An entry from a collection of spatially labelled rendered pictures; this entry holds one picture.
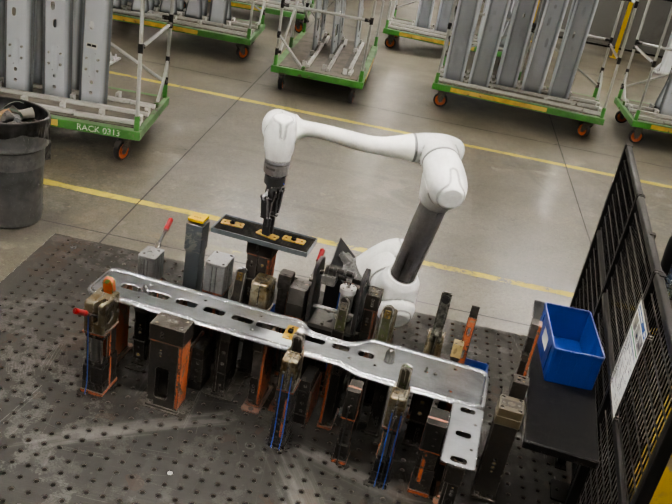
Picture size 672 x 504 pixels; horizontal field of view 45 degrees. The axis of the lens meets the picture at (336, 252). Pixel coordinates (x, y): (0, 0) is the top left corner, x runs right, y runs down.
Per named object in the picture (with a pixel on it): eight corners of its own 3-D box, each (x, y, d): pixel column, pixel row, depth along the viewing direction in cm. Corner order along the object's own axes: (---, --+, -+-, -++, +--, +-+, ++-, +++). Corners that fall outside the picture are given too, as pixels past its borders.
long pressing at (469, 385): (78, 295, 271) (78, 291, 270) (112, 267, 291) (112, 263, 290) (483, 413, 249) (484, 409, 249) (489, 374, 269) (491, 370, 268)
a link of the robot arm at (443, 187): (402, 294, 333) (410, 336, 317) (364, 291, 329) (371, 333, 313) (468, 148, 281) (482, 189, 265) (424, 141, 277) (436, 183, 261)
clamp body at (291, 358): (260, 447, 262) (273, 359, 247) (272, 424, 273) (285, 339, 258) (286, 455, 261) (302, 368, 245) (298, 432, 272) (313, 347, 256)
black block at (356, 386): (325, 465, 260) (339, 392, 247) (333, 444, 269) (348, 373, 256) (348, 472, 259) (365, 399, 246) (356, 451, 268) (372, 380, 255)
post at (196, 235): (175, 322, 318) (184, 222, 298) (183, 313, 324) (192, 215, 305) (193, 328, 316) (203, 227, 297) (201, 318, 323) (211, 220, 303)
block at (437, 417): (402, 492, 254) (420, 422, 242) (408, 470, 264) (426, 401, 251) (431, 502, 253) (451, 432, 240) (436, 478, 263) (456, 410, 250)
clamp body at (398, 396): (361, 485, 254) (381, 397, 239) (369, 461, 265) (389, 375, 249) (388, 494, 253) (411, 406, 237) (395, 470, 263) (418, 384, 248)
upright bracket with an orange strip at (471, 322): (438, 424, 288) (471, 305, 265) (438, 422, 289) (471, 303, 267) (446, 427, 287) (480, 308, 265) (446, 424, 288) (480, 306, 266)
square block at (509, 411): (469, 497, 257) (497, 407, 241) (472, 480, 264) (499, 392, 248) (494, 504, 256) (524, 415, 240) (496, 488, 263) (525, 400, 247)
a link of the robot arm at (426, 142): (414, 123, 286) (421, 147, 277) (463, 125, 289) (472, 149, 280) (407, 152, 295) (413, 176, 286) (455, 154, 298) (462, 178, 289)
